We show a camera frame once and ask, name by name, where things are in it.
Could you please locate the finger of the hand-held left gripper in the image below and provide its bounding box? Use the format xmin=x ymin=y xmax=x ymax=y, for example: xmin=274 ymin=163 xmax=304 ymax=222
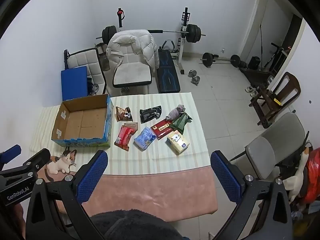
xmin=0 ymin=144 xmax=22 ymax=167
xmin=0 ymin=148 xmax=51 ymax=180

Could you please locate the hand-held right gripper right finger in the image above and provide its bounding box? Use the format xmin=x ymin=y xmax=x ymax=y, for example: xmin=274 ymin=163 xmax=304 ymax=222
xmin=211 ymin=150 xmax=293 ymax=240

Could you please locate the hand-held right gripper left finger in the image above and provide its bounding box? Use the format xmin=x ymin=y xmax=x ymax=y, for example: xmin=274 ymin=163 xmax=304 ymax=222
xmin=25 ymin=150 xmax=108 ymax=240

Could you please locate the red packet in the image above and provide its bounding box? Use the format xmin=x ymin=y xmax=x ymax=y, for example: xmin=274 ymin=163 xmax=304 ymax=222
xmin=151 ymin=119 xmax=175 ymax=138
xmin=114 ymin=126 xmax=135 ymax=151

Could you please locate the blue printed cardboard box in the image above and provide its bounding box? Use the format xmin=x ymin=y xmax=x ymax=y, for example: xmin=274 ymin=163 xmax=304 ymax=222
xmin=51 ymin=94 xmax=114 ymax=147

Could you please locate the yellow tissue pack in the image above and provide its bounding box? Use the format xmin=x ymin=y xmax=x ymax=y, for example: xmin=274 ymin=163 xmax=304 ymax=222
xmin=166 ymin=131 xmax=190 ymax=155

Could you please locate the blue packet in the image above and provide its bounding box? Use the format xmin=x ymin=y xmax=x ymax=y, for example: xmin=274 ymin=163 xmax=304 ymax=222
xmin=134 ymin=127 xmax=157 ymax=150

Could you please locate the green packet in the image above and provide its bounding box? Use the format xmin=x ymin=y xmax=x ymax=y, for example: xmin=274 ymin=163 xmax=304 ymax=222
xmin=169 ymin=112 xmax=193 ymax=133

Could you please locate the orange snack bag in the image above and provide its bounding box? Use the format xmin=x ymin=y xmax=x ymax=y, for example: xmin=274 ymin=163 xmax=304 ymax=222
xmin=115 ymin=106 xmax=133 ymax=122

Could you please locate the grey purple sock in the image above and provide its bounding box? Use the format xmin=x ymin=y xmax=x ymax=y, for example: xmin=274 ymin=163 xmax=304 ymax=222
xmin=165 ymin=104 xmax=187 ymax=121

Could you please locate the black packet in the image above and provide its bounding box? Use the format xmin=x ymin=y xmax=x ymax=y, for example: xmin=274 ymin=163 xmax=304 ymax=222
xmin=139 ymin=106 xmax=162 ymax=124

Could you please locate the cat plush toy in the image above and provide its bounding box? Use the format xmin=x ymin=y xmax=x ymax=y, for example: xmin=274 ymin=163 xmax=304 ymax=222
xmin=44 ymin=149 xmax=77 ymax=182

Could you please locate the grey folding chair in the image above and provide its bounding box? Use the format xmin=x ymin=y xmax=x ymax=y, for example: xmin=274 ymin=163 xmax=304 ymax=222
xmin=230 ymin=112 xmax=307 ymax=180

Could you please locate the brown card packet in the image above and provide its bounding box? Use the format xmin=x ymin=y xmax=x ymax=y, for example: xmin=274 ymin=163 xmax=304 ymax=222
xmin=122 ymin=122 xmax=139 ymax=133

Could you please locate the striped cloth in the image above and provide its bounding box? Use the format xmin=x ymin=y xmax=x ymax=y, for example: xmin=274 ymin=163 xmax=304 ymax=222
xmin=30 ymin=92 xmax=210 ymax=175

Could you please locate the person's dark fleece clothing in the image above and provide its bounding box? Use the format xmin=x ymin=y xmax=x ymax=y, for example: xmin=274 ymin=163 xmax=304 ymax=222
xmin=91 ymin=209 xmax=185 ymax=240

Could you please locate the white goose plush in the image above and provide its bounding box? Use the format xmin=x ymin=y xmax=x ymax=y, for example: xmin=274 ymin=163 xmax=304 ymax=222
xmin=282 ymin=147 xmax=310 ymax=202

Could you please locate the blue board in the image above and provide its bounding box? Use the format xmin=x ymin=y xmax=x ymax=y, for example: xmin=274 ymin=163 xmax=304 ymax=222
xmin=61 ymin=65 xmax=88 ymax=102

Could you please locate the red bag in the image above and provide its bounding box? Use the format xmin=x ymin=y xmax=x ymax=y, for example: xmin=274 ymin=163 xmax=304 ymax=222
xmin=299 ymin=147 xmax=320 ymax=204

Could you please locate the pair of shoes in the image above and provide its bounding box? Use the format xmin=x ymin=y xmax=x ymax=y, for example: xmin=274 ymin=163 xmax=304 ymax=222
xmin=245 ymin=85 xmax=259 ymax=97

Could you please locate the white padded chair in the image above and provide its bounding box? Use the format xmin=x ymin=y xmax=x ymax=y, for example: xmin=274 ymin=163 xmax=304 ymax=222
xmin=64 ymin=47 xmax=107 ymax=95
xmin=106 ymin=30 xmax=153 ymax=94

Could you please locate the dark wooden chair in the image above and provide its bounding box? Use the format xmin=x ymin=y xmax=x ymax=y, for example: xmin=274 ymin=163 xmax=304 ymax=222
xmin=250 ymin=72 xmax=301 ymax=128

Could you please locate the brown bag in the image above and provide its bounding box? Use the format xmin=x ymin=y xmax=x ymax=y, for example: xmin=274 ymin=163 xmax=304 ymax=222
xmin=99 ymin=42 xmax=111 ymax=72

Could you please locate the black speaker box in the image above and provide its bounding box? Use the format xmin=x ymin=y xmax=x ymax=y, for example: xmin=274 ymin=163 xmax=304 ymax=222
xmin=247 ymin=56 xmax=261 ymax=70

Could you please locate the small barbell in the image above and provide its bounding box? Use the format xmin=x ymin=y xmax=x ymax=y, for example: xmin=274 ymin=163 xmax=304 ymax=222
xmin=200 ymin=52 xmax=242 ymax=68

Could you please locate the black scooter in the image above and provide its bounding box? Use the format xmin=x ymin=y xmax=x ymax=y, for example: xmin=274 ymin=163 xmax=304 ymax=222
xmin=262 ymin=42 xmax=288 ymax=73

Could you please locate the white puffer jacket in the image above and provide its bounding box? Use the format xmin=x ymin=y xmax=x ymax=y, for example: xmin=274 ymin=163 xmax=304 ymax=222
xmin=106 ymin=29 xmax=160 ymax=74

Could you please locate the barbell with black plates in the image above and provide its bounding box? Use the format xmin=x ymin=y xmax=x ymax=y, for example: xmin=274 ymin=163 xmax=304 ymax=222
xmin=96 ymin=24 xmax=206 ymax=44

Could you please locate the white weight rack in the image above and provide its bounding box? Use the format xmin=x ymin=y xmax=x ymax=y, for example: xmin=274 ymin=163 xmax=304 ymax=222
xmin=117 ymin=7 xmax=191 ymax=75

